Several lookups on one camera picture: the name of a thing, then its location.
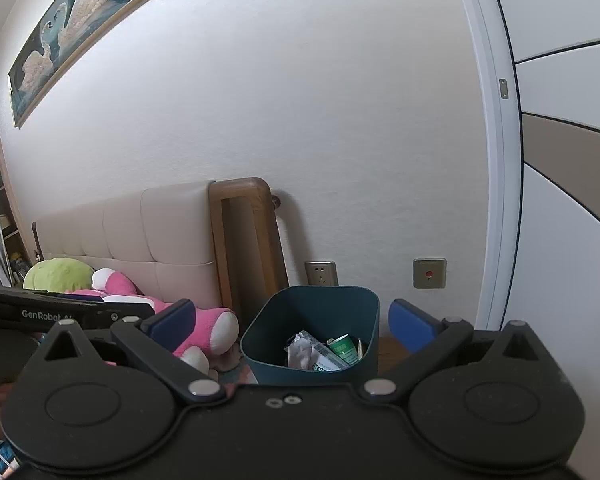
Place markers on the framed swan painting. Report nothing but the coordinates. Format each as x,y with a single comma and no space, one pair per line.
80,25

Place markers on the beige padded wooden headboard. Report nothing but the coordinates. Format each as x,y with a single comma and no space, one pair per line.
180,240

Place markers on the teal plastic waste bin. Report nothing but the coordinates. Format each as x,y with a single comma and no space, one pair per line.
260,355

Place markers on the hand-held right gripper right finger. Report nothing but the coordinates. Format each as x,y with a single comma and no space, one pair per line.
410,325

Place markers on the pink plush bear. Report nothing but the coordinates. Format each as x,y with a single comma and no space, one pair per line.
215,330

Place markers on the white printed wrapper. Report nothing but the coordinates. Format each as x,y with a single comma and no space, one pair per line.
300,355

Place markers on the wooden nightstand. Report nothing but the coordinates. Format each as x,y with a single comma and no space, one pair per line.
390,355

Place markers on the green and white paper cup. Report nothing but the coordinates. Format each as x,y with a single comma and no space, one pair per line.
345,349

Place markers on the small grey door hinge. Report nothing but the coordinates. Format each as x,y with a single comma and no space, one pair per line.
503,88

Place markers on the green plush toy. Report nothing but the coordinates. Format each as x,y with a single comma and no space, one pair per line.
60,272

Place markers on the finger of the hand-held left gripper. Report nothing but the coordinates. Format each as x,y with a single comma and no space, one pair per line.
85,298

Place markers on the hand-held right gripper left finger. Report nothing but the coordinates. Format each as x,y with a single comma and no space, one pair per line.
175,322

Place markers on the pink and blue printed bedsheet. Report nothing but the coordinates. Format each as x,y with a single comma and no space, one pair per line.
230,366

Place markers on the white and brown wardrobe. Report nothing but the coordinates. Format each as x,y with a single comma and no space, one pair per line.
570,235

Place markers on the dark round wall bumper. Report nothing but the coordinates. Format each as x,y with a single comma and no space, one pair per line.
276,201

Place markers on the wall switch with red dot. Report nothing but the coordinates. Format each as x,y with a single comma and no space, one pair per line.
429,274

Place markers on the grey wall socket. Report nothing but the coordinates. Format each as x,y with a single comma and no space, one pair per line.
321,273

